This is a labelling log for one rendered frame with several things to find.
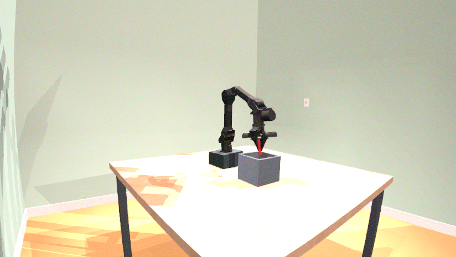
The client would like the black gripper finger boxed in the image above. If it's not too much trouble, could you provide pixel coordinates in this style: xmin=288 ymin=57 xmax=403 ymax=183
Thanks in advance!
xmin=260 ymin=138 xmax=268 ymax=151
xmin=251 ymin=138 xmax=260 ymax=150

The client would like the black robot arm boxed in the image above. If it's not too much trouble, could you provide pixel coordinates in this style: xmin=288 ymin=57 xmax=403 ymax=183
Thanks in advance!
xmin=218 ymin=86 xmax=276 ymax=153

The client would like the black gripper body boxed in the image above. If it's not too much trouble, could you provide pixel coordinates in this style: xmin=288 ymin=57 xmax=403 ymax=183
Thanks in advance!
xmin=242 ymin=122 xmax=277 ymax=138

